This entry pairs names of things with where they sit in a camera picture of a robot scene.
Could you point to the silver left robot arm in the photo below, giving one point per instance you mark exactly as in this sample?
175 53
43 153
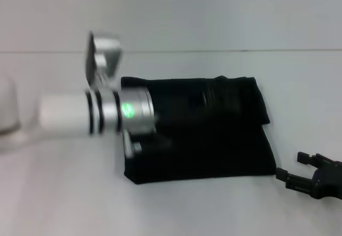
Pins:
80 113

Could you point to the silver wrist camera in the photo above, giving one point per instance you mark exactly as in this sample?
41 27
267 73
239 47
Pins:
104 59

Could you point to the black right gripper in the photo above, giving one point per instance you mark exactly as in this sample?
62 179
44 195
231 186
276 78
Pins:
328 179

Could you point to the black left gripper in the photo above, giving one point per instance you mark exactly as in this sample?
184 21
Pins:
171 107

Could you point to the black FREE print t-shirt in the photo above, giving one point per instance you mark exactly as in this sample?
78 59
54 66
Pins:
213 153

